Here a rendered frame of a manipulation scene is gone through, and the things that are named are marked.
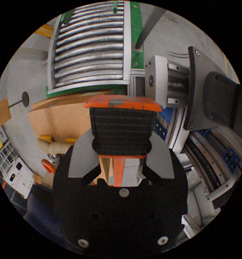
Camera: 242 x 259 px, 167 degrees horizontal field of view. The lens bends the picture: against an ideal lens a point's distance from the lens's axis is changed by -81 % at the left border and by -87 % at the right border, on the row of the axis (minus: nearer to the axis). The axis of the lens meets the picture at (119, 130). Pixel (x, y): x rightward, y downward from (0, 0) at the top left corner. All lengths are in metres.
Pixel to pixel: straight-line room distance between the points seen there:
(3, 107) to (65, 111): 1.78
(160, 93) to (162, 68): 0.06
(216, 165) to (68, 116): 0.55
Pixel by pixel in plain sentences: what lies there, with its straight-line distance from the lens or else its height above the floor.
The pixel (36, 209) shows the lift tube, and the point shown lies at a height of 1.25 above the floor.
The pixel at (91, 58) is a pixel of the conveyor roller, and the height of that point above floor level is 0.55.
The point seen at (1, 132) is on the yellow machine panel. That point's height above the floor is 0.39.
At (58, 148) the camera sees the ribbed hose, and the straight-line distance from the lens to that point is 0.30.
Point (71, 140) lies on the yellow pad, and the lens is 0.34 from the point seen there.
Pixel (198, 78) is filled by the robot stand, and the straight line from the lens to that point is 0.23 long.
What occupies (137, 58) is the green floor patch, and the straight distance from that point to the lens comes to 1.27.
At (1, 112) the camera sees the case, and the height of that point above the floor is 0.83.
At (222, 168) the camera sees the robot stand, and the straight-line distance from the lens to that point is 0.38.
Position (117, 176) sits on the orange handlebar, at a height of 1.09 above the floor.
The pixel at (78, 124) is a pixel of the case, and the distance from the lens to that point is 0.30.
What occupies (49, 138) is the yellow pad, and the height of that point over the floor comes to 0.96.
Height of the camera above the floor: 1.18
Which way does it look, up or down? 59 degrees down
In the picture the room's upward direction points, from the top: 179 degrees counter-clockwise
